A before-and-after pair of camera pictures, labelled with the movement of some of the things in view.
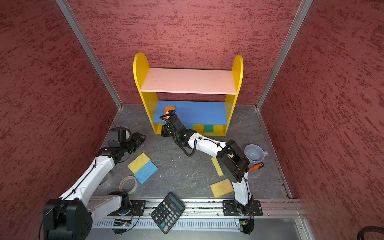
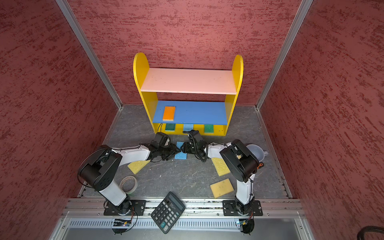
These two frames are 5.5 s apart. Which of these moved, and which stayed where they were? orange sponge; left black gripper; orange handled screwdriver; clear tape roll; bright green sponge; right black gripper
Moved: left black gripper; right black gripper
Stayed: bright green sponge; clear tape roll; orange sponge; orange handled screwdriver
